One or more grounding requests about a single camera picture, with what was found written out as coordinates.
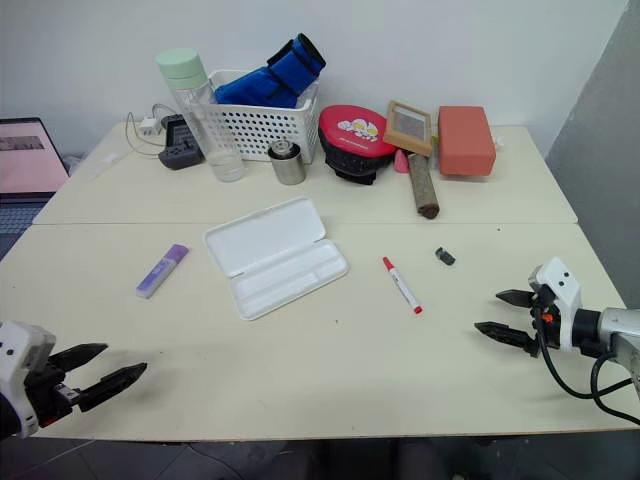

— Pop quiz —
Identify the clear plastic strip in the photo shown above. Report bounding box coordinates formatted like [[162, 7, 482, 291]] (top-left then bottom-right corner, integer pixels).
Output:
[[88, 151, 124, 182]]

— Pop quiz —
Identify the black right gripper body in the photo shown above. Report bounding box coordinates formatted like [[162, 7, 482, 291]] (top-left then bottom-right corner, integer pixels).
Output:
[[527, 286, 561, 358]]

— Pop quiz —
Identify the brown bark covered log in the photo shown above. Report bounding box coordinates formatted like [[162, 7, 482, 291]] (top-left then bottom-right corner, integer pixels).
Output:
[[406, 153, 442, 221]]

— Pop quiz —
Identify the blue fabric bag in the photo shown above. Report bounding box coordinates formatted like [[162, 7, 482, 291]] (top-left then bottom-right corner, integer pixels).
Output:
[[214, 33, 328, 110]]

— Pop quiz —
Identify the grey power strip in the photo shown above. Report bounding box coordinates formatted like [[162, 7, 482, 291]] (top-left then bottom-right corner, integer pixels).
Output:
[[158, 114, 206, 172]]

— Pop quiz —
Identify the open laptop computer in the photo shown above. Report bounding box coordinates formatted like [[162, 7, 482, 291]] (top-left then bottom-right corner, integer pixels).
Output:
[[0, 117, 72, 262]]

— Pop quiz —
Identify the wooden picture frame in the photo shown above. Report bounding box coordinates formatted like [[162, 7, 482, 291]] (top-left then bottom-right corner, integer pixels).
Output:
[[383, 99, 434, 159]]

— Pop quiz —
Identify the white plastic cutting board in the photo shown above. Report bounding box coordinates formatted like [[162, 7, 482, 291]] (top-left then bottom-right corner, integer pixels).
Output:
[[202, 195, 351, 322]]

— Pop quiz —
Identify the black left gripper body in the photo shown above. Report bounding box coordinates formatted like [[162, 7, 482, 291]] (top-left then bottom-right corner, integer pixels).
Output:
[[23, 364, 84, 429]]

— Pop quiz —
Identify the steel cylindrical canister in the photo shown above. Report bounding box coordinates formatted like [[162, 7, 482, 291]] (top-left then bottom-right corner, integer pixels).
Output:
[[267, 140, 307, 187]]

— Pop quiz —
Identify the red white marker pen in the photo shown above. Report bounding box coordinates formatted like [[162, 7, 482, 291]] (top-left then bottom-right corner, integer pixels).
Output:
[[381, 255, 425, 316]]

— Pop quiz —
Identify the orange red foam block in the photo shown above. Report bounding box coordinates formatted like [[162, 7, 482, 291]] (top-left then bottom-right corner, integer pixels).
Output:
[[436, 104, 498, 178]]

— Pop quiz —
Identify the purple highlighter pen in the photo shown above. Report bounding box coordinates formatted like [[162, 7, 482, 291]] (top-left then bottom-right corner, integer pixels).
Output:
[[135, 243, 191, 301]]

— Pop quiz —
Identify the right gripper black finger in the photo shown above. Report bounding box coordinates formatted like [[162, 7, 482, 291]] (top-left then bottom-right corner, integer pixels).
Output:
[[473, 321, 542, 357], [495, 288, 536, 309]]

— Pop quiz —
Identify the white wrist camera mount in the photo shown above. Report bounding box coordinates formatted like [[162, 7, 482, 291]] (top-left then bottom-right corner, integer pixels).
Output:
[[528, 257, 584, 352], [0, 321, 57, 437]]

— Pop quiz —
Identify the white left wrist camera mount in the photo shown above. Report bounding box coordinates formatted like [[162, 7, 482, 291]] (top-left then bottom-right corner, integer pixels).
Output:
[[0, 321, 57, 437]]

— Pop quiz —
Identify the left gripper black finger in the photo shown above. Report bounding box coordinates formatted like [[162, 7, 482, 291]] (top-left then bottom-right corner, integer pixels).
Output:
[[77, 362, 149, 413], [49, 342, 109, 374]]

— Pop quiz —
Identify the red round case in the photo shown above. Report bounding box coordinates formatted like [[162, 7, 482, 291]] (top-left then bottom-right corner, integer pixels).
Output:
[[318, 104, 397, 187]]

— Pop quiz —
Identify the clear bottle with green lid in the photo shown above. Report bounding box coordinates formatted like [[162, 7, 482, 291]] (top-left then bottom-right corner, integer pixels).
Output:
[[154, 47, 247, 184]]

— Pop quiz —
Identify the white perforated plastic basket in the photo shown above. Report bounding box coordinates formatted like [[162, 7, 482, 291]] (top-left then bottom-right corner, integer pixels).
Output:
[[189, 69, 322, 165]]

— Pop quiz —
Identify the thin white charger wire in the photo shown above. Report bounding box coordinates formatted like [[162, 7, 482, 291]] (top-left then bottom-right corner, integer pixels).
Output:
[[124, 101, 172, 157]]

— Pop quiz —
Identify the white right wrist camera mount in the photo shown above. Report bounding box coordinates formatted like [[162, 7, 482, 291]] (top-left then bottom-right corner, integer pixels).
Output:
[[528, 257, 584, 352]]

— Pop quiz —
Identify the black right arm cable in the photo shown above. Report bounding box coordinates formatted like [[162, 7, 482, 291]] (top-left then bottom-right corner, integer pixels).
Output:
[[538, 329, 640, 428]]

